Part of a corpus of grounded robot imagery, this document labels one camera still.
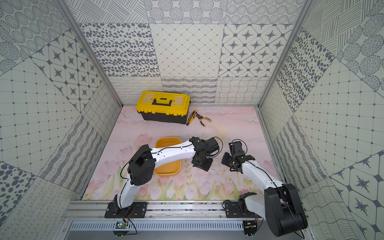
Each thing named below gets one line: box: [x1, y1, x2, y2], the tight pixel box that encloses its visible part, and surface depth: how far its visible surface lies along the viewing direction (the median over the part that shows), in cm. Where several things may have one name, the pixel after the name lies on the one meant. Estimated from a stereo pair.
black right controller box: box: [242, 220, 258, 236], surface depth 73 cm
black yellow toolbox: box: [136, 90, 191, 124], surface depth 102 cm
